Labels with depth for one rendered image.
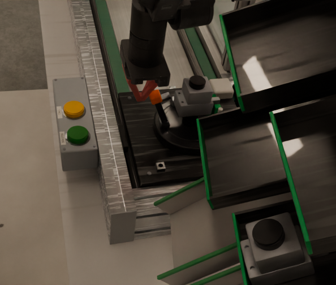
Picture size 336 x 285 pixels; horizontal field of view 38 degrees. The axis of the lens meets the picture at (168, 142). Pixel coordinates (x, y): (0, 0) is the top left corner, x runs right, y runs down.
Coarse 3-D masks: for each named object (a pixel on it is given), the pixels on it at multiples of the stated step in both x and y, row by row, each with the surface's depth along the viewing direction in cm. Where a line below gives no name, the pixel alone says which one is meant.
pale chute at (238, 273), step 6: (228, 270) 64; (234, 270) 63; (240, 270) 64; (210, 276) 65; (216, 276) 65; (222, 276) 64; (228, 276) 65; (234, 276) 65; (240, 276) 65; (198, 282) 66; (204, 282) 65; (210, 282) 66; (216, 282) 66; (222, 282) 66; (228, 282) 66; (234, 282) 66; (240, 282) 66
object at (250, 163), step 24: (312, 96) 62; (216, 120) 64; (240, 120) 64; (264, 120) 63; (216, 144) 63; (240, 144) 62; (264, 144) 60; (216, 168) 60; (240, 168) 59; (264, 168) 58; (216, 192) 58; (240, 192) 55; (264, 192) 55
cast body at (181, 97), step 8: (184, 80) 88; (192, 80) 87; (200, 80) 87; (208, 80) 89; (184, 88) 88; (192, 88) 87; (200, 88) 86; (208, 88) 87; (176, 96) 90; (184, 96) 89; (192, 96) 86; (200, 96) 87; (208, 96) 87; (176, 104) 90; (184, 104) 88; (192, 104) 88; (200, 104) 89; (208, 104) 89; (184, 112) 89; (192, 112) 90; (200, 112) 90; (208, 112) 91
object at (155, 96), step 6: (156, 90) 87; (150, 96) 87; (156, 96) 86; (162, 96) 88; (168, 96) 87; (156, 102) 87; (156, 108) 89; (162, 108) 89; (162, 114) 90; (162, 120) 92
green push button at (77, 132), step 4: (72, 128) 92; (76, 128) 92; (80, 128) 93; (84, 128) 93; (68, 132) 92; (72, 132) 92; (76, 132) 92; (80, 132) 92; (84, 132) 92; (68, 136) 91; (72, 136) 91; (76, 136) 91; (80, 136) 91; (84, 136) 91; (72, 140) 91; (76, 140) 91; (80, 140) 91; (84, 140) 91
